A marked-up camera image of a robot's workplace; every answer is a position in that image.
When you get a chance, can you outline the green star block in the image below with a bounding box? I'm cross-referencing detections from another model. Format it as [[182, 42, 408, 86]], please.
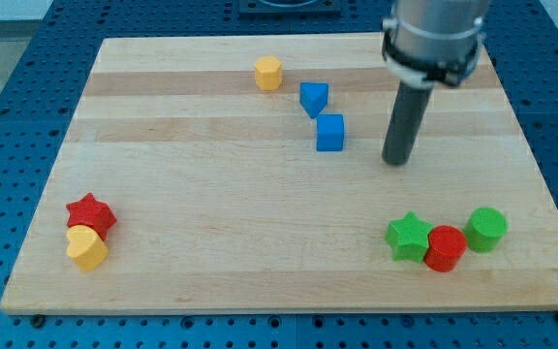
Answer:
[[385, 211, 434, 263]]

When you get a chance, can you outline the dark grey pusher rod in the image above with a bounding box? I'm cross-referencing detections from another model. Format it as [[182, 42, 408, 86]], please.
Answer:
[[382, 82, 432, 166]]

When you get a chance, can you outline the wooden board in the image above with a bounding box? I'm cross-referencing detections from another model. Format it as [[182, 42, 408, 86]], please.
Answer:
[[0, 33, 558, 315]]

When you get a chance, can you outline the blue triangle block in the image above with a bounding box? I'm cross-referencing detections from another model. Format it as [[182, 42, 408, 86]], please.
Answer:
[[299, 81, 329, 118]]

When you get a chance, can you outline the red cylinder block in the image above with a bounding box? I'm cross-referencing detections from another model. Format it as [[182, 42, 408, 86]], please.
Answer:
[[423, 225, 467, 272]]

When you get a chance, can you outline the blue cube block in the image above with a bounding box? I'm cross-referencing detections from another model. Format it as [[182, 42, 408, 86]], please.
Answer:
[[316, 114, 345, 151]]

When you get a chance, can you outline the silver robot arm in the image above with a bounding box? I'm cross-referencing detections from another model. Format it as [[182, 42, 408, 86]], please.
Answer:
[[381, 0, 490, 89]]

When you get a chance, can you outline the red star block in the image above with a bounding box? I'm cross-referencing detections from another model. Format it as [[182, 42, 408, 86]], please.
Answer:
[[66, 192, 117, 241]]

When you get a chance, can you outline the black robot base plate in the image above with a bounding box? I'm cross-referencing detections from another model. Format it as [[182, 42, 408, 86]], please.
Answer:
[[235, 0, 342, 15]]

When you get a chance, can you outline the yellow heart block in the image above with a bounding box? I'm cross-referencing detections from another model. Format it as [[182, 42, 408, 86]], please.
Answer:
[[66, 225, 109, 272]]

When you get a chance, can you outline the green cylinder block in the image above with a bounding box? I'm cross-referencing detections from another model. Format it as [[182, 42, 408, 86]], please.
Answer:
[[464, 206, 509, 253]]

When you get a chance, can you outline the yellow hexagon block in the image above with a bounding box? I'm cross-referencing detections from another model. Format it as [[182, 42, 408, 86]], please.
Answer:
[[254, 55, 283, 91]]

